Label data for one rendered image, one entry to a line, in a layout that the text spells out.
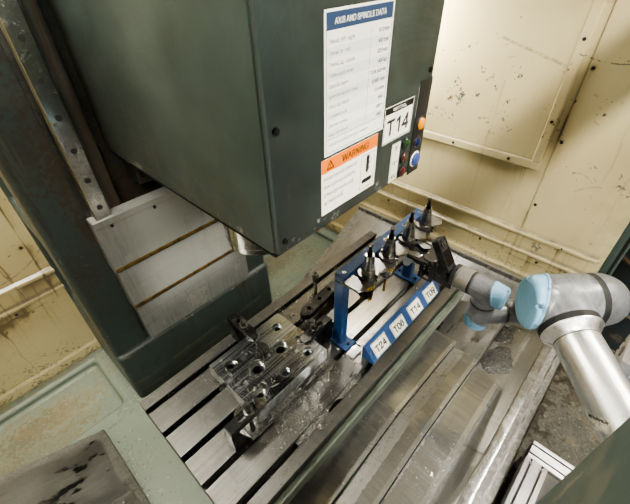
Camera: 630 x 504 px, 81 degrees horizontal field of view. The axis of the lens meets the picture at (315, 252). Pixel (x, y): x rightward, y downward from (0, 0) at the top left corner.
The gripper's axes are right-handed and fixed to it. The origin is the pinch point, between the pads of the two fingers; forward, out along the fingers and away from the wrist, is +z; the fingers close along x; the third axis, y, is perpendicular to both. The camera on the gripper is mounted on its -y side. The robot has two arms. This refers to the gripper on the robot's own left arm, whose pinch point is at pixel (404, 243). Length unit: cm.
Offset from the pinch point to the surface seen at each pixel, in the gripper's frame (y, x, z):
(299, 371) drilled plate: 22, -50, 1
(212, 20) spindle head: -71, -64, -1
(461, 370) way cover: 47, 5, -32
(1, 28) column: -65, -74, 58
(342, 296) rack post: 5.9, -29.0, 2.7
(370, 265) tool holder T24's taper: -6.3, -23.3, -2.3
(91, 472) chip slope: 56, -108, 40
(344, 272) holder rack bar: -1.9, -26.9, 4.1
